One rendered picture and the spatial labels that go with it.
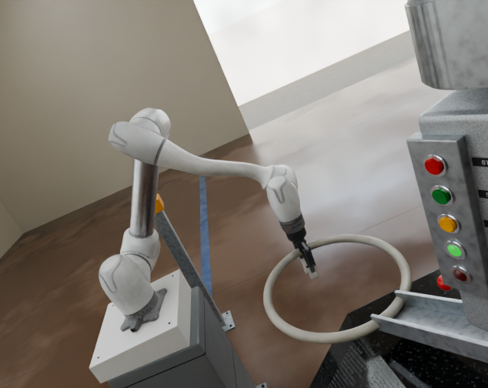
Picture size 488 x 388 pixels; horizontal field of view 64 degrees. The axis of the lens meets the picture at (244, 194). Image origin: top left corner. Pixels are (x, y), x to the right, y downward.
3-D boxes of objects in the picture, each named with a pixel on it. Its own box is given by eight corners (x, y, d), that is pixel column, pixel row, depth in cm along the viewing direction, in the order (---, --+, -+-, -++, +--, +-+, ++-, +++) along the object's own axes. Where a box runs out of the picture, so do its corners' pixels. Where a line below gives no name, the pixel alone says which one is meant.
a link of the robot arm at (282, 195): (304, 219, 138) (302, 200, 150) (291, 182, 132) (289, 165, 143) (275, 226, 141) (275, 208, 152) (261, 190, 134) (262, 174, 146)
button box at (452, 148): (499, 291, 63) (468, 131, 52) (490, 301, 62) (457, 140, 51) (451, 275, 70) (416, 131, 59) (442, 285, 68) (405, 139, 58)
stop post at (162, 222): (230, 311, 293) (163, 187, 253) (235, 327, 274) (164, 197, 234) (205, 322, 291) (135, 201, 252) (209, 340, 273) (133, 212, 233)
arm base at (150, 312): (117, 340, 157) (109, 331, 155) (133, 301, 177) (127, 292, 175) (155, 327, 153) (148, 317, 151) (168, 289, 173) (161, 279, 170)
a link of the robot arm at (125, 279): (115, 320, 159) (83, 282, 151) (129, 289, 175) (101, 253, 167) (148, 309, 155) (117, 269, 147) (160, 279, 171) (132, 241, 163)
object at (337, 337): (446, 268, 120) (444, 260, 119) (338, 378, 102) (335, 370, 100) (331, 225, 161) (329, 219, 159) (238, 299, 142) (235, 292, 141)
